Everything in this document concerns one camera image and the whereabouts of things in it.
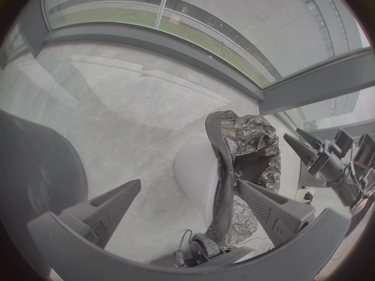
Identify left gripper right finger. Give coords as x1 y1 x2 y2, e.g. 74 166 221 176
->
236 180 316 249

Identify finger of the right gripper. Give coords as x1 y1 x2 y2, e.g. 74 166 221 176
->
283 133 322 167
296 128 324 150

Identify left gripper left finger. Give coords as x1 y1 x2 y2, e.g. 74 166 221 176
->
60 179 142 249

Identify white printed wrapper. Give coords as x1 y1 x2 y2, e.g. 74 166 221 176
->
296 187 308 205

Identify black plastic bag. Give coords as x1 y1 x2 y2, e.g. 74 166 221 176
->
205 110 282 249

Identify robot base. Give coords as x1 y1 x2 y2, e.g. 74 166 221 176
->
151 234 274 270

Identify grey trash bin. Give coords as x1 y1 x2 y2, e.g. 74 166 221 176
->
173 141 223 230

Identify window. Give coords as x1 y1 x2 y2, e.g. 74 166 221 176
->
0 0 372 140

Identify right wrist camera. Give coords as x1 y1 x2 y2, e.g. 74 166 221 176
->
334 128 354 158

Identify black cable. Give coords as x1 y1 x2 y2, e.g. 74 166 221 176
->
173 229 194 270

